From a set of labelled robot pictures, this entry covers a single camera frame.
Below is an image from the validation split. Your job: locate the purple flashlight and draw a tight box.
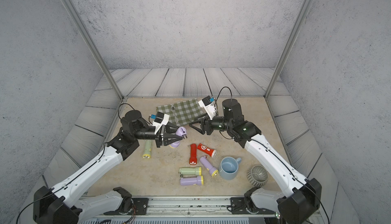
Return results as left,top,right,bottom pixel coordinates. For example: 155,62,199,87
200,156,219,177
180,176,204,186
169,126,187,149

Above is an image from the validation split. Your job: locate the metal base rail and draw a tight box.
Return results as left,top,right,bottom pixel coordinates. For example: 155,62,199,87
82,195,318,224

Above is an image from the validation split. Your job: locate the blue mug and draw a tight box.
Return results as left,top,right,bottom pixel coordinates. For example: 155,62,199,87
219,157,242,180

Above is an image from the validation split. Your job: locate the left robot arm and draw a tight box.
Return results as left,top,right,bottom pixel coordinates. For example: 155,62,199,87
30,109,183,224

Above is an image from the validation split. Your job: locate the grey ribbed bowl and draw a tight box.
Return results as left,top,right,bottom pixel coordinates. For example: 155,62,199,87
246,166,268,187

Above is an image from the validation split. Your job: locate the green flashlight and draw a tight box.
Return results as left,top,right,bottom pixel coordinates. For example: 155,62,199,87
143,140,152,159
179,167,202,176

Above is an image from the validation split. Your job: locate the purple flashlight bottom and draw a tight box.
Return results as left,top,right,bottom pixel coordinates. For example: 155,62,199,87
180,176,204,186

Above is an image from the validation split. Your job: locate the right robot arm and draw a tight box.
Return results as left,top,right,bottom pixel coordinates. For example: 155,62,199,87
189,96,324,224

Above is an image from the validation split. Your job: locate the green checkered cloth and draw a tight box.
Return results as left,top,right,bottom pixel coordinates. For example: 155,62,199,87
156,98,204,126

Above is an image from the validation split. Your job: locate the green flashlight lower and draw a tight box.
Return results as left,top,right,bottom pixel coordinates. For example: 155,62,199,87
179,167,202,176

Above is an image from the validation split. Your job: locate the red flashlight upright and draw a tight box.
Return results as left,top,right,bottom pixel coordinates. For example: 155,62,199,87
189,143,198,166

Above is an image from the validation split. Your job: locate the red flashlight with logo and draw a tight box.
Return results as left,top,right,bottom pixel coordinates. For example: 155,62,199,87
197,143,217,158

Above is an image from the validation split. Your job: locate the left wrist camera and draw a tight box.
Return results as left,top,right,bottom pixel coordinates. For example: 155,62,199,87
151,112,170,134

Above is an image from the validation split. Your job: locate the green flashlight top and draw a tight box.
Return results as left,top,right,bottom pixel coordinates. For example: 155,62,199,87
143,140,152,159

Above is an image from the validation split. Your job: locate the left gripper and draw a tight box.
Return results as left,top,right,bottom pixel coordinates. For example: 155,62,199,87
132,122,182,150

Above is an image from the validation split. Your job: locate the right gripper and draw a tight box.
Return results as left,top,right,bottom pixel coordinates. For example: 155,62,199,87
190,112,234,136

